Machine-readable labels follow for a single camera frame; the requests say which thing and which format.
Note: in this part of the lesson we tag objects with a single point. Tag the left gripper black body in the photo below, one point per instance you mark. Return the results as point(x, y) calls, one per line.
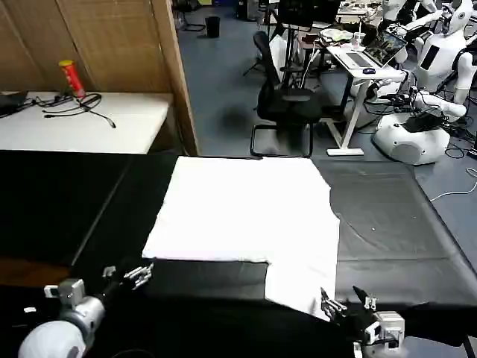
point(115, 288)

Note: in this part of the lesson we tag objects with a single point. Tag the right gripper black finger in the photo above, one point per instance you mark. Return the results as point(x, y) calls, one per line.
point(332, 307)
point(368, 302)

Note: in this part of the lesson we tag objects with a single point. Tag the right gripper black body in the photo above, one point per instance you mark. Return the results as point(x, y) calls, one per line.
point(354, 322)

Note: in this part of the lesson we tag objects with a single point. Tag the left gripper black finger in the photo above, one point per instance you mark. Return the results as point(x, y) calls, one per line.
point(109, 272)
point(139, 276)

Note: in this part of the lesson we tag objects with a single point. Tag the white shirt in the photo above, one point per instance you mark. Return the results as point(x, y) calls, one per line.
point(246, 209)

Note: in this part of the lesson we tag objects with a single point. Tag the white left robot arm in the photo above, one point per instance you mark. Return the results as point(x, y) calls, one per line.
point(48, 339)

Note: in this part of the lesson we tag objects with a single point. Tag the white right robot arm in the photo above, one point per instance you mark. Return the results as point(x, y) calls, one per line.
point(389, 322)

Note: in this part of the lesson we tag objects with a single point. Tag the large black table cover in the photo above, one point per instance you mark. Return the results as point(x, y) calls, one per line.
point(384, 223)

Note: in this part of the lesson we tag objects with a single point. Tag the small black table cover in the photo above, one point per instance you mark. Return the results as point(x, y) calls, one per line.
point(56, 205)

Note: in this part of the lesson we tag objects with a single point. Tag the white side table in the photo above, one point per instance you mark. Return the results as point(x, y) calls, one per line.
point(93, 127)

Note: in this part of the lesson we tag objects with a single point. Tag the white humanoid robot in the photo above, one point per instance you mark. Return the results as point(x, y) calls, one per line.
point(395, 9)
point(417, 143)

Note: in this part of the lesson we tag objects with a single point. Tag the black laptop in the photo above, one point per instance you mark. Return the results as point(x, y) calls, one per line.
point(11, 102)

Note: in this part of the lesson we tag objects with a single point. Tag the red snack can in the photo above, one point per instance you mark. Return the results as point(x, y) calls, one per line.
point(74, 79)

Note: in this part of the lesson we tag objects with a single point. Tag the black office chair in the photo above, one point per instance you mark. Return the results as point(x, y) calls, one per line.
point(290, 106)

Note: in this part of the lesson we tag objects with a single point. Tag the white standing desk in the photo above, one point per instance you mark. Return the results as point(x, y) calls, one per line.
point(357, 74)

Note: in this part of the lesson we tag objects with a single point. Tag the blue computer mouse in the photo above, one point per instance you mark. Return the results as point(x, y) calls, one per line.
point(369, 71)

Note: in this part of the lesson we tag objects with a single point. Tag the wooden folding screen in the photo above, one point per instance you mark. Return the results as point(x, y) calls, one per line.
point(112, 41)

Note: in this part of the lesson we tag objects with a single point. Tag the open silver laptop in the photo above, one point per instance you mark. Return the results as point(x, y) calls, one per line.
point(385, 46)

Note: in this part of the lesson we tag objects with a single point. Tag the white plastic bag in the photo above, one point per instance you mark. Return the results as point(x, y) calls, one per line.
point(278, 56)

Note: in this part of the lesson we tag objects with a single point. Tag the black trash bin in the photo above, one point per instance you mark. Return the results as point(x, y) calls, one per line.
point(212, 27)

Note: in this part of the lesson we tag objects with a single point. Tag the clear cup with straw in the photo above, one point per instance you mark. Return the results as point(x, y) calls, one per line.
point(358, 40)

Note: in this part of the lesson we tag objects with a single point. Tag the pale folded cloth pile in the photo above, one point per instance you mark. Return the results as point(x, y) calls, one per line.
point(335, 35)

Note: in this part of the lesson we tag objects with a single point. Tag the black monitor on stand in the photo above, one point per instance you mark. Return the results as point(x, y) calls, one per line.
point(296, 13)

